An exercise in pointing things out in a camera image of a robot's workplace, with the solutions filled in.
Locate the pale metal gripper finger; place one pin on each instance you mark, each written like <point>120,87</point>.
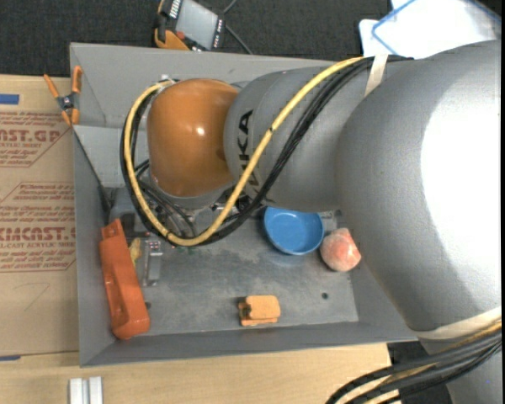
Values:
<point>145,269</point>
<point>155,267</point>

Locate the small yellow lump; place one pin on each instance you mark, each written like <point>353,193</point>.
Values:
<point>135,250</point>

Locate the long orange flat block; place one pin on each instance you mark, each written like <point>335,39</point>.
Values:
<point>124,293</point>

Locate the grey metal bin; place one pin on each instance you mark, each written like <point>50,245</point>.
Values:
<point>219,276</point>

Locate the small orange block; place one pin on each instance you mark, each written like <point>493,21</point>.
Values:
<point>261,309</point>

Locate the brown cardboard board, red print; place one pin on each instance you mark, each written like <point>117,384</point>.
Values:
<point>33,301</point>

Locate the blue bowl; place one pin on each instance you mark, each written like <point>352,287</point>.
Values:
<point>293,230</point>

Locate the toy peach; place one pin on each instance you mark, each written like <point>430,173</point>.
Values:
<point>340,251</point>

